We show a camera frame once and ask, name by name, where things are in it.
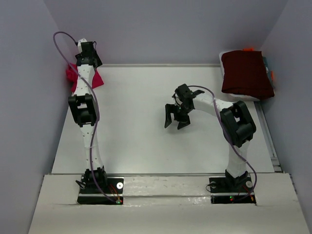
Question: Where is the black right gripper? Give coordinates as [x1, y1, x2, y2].
[164, 103, 193, 130]

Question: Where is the pink t-shirt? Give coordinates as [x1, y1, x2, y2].
[65, 63, 104, 92]

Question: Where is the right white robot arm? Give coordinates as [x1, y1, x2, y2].
[164, 84, 256, 193]

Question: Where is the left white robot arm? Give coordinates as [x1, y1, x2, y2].
[68, 39, 108, 193]

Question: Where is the teal orange item beside stack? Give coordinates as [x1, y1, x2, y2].
[262, 56, 275, 88]

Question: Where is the dark red folded t-shirt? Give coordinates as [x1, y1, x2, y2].
[221, 50, 275, 100]

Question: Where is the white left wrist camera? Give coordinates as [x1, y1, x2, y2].
[77, 38, 88, 53]

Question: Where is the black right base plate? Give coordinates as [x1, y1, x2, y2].
[206, 176, 256, 204]

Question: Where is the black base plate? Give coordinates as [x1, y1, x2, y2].
[206, 176, 256, 204]
[76, 176, 124, 205]

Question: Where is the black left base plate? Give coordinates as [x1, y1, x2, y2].
[76, 176, 124, 205]

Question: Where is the metal rail right side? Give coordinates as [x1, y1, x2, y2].
[254, 102, 283, 173]

